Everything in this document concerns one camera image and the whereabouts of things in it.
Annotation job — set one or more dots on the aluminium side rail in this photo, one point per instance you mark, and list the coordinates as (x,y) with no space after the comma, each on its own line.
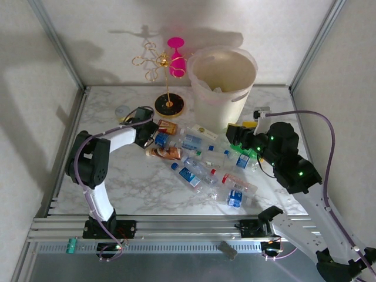
(294,97)
(75,117)

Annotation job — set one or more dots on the aluminium frame post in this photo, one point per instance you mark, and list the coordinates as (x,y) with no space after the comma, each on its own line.
(58,44)
(316,44)

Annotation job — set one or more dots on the green plastic bottle yellow cap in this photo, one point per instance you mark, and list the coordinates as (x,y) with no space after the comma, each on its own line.
(239,148)

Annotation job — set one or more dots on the blue label crushed clear bottle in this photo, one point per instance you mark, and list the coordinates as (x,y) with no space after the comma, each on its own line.
(235,197)

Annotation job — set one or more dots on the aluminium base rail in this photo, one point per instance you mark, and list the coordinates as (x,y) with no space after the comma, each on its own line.
(182,227)

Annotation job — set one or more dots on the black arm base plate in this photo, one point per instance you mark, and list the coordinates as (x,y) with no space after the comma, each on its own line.
(126,227)
(245,228)

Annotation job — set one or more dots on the small black controller board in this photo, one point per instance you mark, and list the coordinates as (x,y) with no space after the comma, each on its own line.
(270,248)
(107,248)

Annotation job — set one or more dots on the small red bottle cap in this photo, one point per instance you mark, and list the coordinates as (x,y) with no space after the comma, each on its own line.
(213,171)

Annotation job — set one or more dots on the yellow can silver lid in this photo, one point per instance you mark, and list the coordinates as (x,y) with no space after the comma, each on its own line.
(123,111)

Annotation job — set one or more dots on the red gold label bottle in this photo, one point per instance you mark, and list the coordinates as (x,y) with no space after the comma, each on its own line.
(167,127)

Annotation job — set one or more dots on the pink plastic wine glass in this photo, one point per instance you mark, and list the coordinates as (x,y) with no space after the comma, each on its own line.
(177,63)

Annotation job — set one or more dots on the pink label clear bottle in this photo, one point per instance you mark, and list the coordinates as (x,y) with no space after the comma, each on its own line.
(205,176)

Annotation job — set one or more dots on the green connector block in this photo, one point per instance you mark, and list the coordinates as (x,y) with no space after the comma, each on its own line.
(72,246)

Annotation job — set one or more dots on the white box gold emblem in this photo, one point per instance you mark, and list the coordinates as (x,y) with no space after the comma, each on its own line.
(205,131)

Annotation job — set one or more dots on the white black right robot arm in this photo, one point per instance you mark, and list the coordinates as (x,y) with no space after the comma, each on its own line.
(293,232)

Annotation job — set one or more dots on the beige plastic bin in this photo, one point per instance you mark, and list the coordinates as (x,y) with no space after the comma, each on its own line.
(217,114)

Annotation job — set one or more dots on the gold glass rack black base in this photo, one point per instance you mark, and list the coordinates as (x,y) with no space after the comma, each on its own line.
(164,108)

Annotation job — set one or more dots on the blue cap blue label bottle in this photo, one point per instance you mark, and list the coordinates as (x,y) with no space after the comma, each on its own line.
(189,176)
(242,161)

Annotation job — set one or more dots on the green cap clear bottle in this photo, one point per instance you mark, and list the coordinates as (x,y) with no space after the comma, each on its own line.
(214,161)

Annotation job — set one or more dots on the brown coffee drink bottle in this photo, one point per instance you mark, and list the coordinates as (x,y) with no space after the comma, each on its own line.
(167,152)

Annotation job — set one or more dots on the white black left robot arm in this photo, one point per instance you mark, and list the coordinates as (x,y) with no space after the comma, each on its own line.
(97,202)

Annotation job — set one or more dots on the dark blue label clear bottle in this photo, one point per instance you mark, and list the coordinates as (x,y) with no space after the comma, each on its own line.
(161,139)

